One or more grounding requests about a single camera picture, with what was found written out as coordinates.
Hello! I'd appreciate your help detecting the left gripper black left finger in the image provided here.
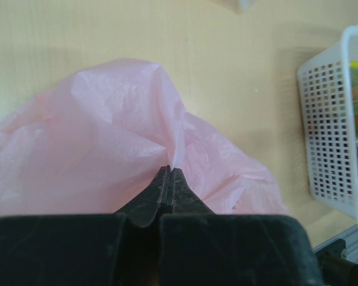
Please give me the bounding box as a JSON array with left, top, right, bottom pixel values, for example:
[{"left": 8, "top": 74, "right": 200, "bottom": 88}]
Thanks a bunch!
[{"left": 0, "top": 166, "right": 171, "bottom": 286}]

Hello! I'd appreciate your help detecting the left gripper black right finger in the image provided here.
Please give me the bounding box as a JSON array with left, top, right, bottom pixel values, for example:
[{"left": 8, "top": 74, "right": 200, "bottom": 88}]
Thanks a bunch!
[{"left": 159, "top": 169, "right": 322, "bottom": 285}]

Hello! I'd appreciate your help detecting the pink plastic bag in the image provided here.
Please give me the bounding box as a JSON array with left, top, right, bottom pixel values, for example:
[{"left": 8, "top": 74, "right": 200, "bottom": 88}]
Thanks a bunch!
[{"left": 0, "top": 58, "right": 288, "bottom": 216}]

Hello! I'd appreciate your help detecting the white plastic basket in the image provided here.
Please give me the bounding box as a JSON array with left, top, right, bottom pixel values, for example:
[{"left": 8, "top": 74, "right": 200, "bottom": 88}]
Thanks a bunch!
[{"left": 297, "top": 25, "right": 358, "bottom": 225}]

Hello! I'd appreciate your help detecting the aluminium front rail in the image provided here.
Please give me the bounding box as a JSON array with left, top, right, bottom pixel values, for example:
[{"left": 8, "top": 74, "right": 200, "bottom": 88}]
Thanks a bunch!
[{"left": 313, "top": 225, "right": 358, "bottom": 286}]

